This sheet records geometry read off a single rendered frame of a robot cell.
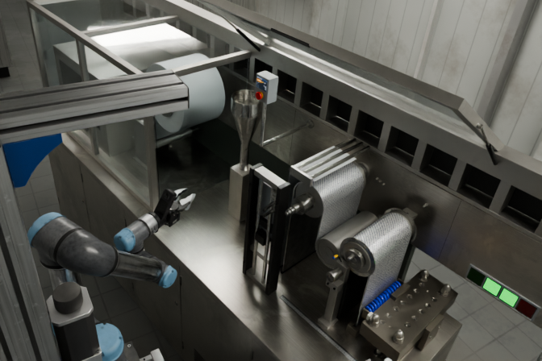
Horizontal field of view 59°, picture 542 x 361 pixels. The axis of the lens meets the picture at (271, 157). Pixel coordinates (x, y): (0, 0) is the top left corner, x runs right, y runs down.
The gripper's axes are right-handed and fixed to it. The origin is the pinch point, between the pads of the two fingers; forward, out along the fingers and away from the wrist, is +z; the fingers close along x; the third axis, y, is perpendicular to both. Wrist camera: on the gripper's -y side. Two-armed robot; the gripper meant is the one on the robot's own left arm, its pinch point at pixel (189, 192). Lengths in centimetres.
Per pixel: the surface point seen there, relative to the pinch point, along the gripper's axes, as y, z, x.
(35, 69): 175, 177, -372
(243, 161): 1.0, 33.1, 2.9
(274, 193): -21.5, 1.9, 34.8
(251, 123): -20.9, 31.1, 3.7
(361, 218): -8, 29, 61
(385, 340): 8, 0, 90
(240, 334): 42, -12, 43
